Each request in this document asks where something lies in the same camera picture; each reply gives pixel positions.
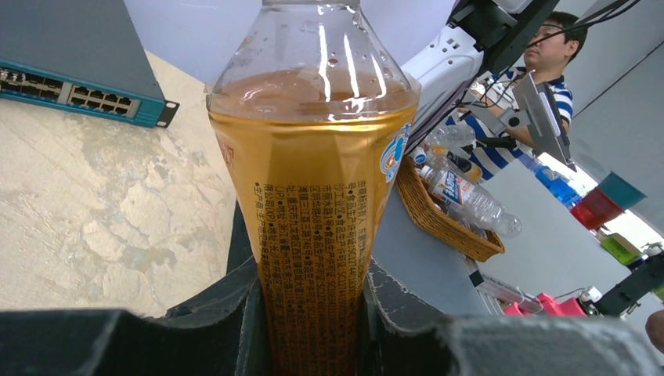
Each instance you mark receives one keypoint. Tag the grey monitor on stand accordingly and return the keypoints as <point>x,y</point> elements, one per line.
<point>537,112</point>

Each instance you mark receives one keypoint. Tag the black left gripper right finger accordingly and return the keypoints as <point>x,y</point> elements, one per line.
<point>403,335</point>

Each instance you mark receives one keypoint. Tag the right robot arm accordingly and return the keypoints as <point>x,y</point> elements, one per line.
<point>479,37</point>

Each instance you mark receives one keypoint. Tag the red and teal bins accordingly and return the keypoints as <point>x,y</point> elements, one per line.
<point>611,198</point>

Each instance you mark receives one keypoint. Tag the aluminium frame rail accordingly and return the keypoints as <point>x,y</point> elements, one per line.
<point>501,298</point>

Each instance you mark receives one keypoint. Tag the dark blue network switch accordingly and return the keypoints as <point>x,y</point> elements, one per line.
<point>80,56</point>

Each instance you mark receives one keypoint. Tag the woven wicker basket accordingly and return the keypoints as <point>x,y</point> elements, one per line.
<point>422,211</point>

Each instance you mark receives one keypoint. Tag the clear labelled bottle in basket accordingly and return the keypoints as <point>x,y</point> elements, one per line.
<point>446,182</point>

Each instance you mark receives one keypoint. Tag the pink clamp on rail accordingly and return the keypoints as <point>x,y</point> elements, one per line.
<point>544,304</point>

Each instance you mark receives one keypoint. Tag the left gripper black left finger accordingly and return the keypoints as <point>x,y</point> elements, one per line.
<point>220,331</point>

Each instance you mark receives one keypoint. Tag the person in striped shirt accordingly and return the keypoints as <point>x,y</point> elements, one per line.
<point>557,42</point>

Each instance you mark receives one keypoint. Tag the tea bottle with yellow-red label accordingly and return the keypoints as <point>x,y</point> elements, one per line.
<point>312,115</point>

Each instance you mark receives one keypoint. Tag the brown drink bottle in basket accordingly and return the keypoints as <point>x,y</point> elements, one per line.
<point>459,161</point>

